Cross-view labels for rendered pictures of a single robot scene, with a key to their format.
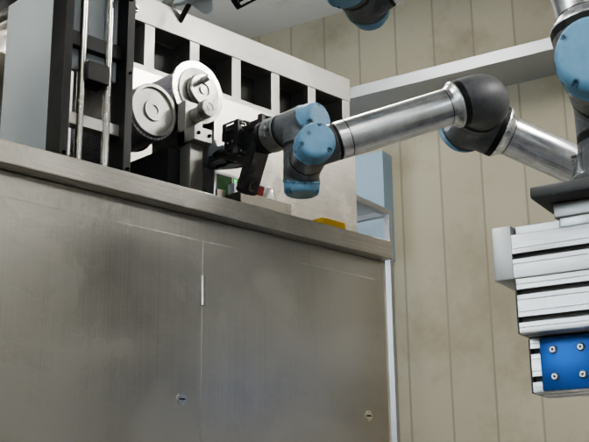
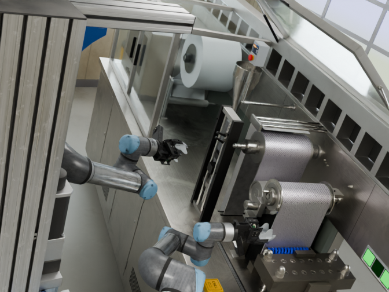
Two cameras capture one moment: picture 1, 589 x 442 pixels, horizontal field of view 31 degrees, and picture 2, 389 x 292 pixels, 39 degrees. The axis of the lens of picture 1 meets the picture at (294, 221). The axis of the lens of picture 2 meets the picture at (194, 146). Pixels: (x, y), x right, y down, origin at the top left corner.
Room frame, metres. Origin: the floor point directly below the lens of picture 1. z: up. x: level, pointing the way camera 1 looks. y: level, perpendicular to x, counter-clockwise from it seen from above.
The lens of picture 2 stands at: (2.48, -1.74, 2.36)
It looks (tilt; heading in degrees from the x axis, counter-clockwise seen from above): 27 degrees down; 108
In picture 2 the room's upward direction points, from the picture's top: 17 degrees clockwise
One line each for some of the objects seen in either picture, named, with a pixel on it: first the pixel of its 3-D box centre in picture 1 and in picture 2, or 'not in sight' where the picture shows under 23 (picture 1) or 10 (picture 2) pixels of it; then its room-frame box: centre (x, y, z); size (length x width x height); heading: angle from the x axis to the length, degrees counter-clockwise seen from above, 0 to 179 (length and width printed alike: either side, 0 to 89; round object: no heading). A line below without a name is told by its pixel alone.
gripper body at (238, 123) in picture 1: (250, 140); (244, 230); (2.18, 0.10, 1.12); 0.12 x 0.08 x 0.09; 45
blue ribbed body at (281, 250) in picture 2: not in sight; (288, 251); (2.37, 0.25, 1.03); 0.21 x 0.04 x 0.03; 45
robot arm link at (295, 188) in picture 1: (302, 167); (198, 249); (2.05, -0.02, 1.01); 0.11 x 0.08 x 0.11; 9
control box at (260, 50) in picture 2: not in sight; (257, 53); (1.85, 0.63, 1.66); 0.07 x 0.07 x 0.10; 45
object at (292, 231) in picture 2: (182, 168); (293, 232); (2.35, 0.26, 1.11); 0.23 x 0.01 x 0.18; 45
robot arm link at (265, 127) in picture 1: (274, 133); (226, 231); (2.12, 0.04, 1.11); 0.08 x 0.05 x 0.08; 135
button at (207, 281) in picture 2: (322, 228); (212, 287); (2.17, -0.06, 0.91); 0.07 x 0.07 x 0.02; 45
